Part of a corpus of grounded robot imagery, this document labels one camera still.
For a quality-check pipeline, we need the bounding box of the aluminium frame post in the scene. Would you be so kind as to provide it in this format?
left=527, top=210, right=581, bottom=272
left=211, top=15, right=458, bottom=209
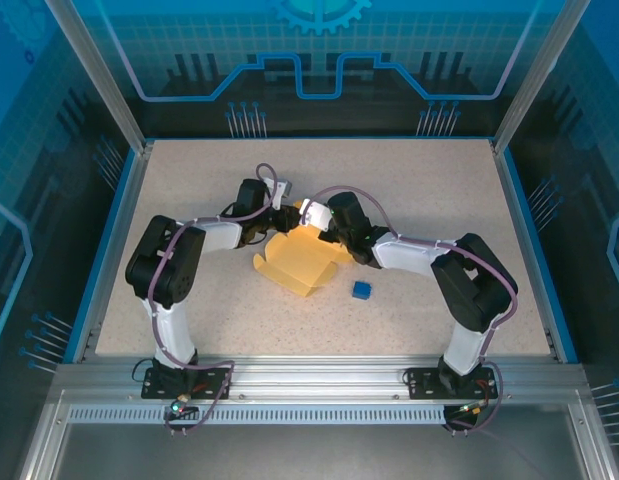
left=44, top=0, right=155, bottom=154
left=491, top=0, right=593, bottom=156

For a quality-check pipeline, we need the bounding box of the aluminium mounting rail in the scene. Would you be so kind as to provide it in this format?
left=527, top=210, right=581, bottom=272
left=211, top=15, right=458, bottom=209
left=53, top=355, right=588, bottom=406

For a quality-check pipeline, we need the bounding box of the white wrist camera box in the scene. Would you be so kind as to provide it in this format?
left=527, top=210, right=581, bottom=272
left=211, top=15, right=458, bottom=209
left=297, top=198, right=336, bottom=232
left=271, top=179, right=295, bottom=209

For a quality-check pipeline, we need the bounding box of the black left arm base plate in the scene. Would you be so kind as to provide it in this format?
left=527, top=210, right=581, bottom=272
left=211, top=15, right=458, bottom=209
left=141, top=367, right=234, bottom=401

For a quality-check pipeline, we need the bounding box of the yellow paper box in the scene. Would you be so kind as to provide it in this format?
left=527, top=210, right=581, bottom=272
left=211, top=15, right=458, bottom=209
left=252, top=199, right=353, bottom=300

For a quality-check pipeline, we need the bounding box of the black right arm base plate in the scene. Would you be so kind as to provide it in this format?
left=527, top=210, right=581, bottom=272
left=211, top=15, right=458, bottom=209
left=406, top=366, right=499, bottom=401

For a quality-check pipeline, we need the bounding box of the slotted grey cable duct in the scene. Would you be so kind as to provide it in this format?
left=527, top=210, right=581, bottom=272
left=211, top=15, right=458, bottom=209
left=67, top=405, right=448, bottom=426

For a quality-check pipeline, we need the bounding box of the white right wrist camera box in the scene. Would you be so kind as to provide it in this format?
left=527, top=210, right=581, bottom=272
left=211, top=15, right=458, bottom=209
left=297, top=198, right=336, bottom=232

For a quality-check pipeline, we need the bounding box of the blue enclosure side trim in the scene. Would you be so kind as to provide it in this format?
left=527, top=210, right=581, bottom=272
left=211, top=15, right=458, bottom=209
left=61, top=147, right=140, bottom=364
left=501, top=147, right=579, bottom=364

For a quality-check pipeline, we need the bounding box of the aluminium side rail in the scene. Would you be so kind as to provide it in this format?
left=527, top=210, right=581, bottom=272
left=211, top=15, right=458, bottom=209
left=490, top=139, right=563, bottom=364
left=71, top=141, right=155, bottom=364

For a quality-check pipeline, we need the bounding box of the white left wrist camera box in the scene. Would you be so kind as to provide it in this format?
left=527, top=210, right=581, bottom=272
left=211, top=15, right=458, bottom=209
left=271, top=179, right=295, bottom=209

